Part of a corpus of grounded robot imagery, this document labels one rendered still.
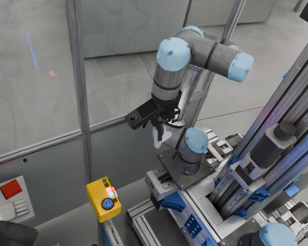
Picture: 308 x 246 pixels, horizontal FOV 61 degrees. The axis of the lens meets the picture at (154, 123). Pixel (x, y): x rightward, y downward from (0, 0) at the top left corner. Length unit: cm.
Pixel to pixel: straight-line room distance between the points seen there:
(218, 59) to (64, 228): 190
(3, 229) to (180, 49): 64
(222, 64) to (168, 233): 159
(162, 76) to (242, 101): 286
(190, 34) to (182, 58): 12
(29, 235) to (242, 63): 70
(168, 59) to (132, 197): 187
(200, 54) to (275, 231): 71
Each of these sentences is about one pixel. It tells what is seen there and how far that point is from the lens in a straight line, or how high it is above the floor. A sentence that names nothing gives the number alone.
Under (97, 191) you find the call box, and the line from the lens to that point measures 122.
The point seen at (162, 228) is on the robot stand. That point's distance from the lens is 210.
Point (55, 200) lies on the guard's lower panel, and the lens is 203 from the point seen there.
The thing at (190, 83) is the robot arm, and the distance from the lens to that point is 113.
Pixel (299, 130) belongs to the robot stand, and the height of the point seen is 156.
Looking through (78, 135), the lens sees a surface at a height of 99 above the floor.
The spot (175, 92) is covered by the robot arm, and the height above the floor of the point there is 171.
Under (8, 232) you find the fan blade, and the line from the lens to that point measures 83.
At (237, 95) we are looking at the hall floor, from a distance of 351.
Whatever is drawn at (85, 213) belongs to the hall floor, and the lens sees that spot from 233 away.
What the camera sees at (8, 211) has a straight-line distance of 147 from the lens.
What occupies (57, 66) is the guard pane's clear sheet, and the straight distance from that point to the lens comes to 115.
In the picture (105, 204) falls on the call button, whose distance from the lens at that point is 119.
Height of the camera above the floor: 218
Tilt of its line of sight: 50 degrees down
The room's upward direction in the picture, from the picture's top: 13 degrees clockwise
